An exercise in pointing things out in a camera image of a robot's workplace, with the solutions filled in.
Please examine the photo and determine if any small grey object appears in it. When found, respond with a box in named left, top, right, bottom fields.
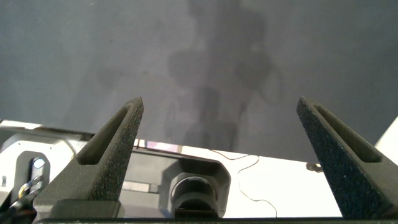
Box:
left=305, top=162, right=324, bottom=173

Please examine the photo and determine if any thin black cable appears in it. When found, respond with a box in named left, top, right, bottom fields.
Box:
left=210, top=149, right=278, bottom=218

